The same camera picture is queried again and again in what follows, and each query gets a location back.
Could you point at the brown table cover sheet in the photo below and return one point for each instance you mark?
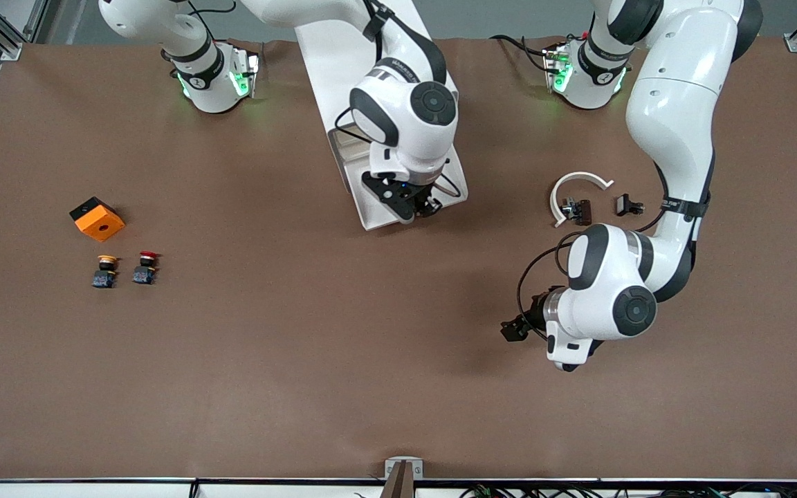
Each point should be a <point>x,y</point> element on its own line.
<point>398,346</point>

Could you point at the orange box with hole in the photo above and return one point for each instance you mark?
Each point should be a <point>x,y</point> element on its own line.
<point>101,225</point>

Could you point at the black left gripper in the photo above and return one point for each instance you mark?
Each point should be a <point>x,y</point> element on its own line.
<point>532,312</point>

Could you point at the white curved plastic arc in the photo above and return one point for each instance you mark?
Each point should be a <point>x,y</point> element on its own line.
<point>556,194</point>

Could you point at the white drawer cabinet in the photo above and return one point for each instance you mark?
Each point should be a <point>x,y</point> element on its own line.
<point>329,69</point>

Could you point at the red push button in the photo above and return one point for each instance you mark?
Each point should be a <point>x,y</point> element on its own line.
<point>142,275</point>

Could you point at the small black switch component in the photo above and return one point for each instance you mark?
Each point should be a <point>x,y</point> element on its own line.
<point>623,205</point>

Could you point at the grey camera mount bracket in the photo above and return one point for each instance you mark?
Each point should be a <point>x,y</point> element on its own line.
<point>404,484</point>

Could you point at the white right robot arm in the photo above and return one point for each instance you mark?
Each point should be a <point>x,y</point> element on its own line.
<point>405,138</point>

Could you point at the dark brown switch component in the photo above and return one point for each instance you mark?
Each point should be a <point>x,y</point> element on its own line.
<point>583,211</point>

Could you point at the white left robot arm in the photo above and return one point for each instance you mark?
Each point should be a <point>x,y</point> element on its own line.
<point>675,104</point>

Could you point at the yellow push button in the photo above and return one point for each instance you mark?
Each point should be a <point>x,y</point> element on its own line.
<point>103,279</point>

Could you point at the white table edge rail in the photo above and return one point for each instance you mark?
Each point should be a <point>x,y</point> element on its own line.
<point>94,490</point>

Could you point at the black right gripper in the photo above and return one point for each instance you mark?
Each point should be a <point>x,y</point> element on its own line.
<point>428,204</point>

